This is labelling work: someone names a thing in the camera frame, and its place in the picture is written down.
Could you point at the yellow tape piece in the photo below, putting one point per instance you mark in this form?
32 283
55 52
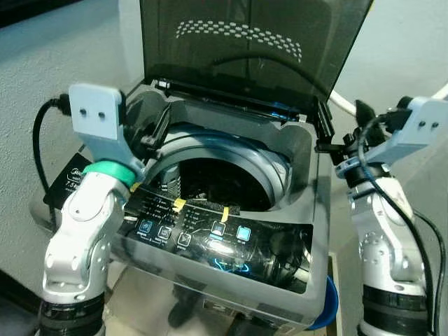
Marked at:
134 187
179 205
225 215

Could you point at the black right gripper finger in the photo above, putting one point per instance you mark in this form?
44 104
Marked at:
325 126
364 115

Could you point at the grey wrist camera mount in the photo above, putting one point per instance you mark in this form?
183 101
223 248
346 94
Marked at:
98 119
413 136

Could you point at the dark transparent washer lid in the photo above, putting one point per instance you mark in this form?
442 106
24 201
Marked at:
238 63

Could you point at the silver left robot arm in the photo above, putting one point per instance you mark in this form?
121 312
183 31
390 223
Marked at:
80 231

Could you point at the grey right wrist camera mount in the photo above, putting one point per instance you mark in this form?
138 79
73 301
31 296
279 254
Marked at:
413 136

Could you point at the grey top-load washing machine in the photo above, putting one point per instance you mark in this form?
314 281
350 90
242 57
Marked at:
308 210

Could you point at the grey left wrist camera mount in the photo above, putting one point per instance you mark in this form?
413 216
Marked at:
98 119

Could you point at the black appliance box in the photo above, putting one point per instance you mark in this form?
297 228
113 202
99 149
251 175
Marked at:
66 182

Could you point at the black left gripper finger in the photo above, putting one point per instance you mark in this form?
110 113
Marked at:
148 142
160 122

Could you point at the black washer control panel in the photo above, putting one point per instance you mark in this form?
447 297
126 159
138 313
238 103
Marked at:
231 241

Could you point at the blue plastic basin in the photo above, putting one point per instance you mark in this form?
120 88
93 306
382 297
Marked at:
327 304

